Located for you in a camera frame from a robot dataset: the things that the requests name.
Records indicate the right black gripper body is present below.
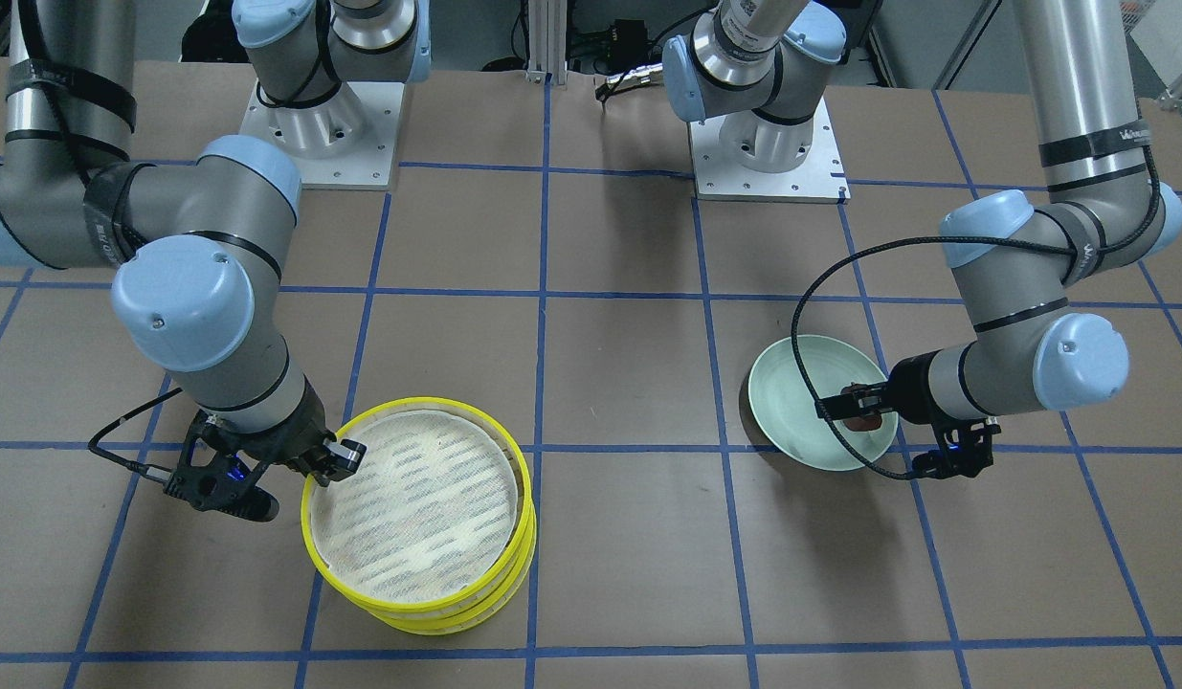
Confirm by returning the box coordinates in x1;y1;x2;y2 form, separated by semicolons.
200;383;335;475

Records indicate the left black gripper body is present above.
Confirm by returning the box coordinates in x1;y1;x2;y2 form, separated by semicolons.
885;350;944;425

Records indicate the brown chocolate bun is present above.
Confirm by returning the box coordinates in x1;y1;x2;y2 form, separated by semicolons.
842;386;883;433

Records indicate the yellow steamer tray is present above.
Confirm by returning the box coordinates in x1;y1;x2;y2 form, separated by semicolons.
320;493;538;636
301;397;533;611

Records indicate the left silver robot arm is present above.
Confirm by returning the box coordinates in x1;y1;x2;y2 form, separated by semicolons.
661;1;1182;425

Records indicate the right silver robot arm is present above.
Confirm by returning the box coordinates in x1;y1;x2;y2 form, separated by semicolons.
0;1;431;481

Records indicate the light green plate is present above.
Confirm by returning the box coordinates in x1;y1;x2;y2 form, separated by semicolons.
747;334;900;473

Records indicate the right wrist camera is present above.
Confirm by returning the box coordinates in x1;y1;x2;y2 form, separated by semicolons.
163;436;279;522

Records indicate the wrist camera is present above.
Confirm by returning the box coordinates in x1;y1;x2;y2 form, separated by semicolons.
911;417;1002;479
163;436;279;522

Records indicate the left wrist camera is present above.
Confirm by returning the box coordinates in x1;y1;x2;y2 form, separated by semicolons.
911;417;1002;479

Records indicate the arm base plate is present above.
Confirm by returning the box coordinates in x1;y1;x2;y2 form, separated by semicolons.
238;82;407;191
688;100;852;204

